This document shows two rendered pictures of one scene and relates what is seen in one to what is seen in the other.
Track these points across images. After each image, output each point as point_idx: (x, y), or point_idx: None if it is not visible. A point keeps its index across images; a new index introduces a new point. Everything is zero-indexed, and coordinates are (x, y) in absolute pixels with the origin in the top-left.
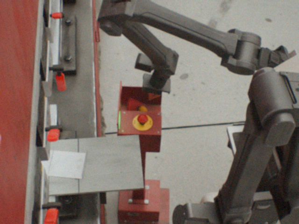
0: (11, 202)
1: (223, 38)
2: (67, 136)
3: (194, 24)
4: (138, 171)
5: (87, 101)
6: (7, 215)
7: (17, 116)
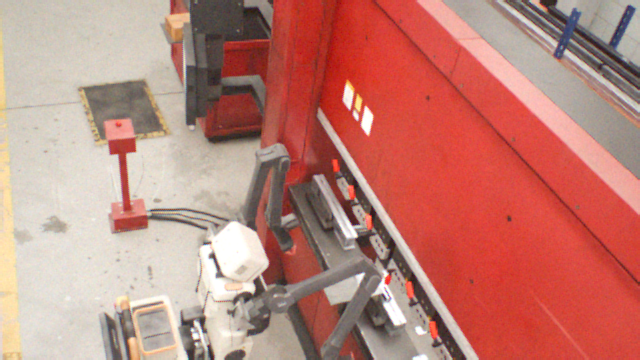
0: (359, 146)
1: (297, 284)
2: (378, 320)
3: (318, 276)
4: None
5: (379, 356)
6: (357, 138)
7: (374, 166)
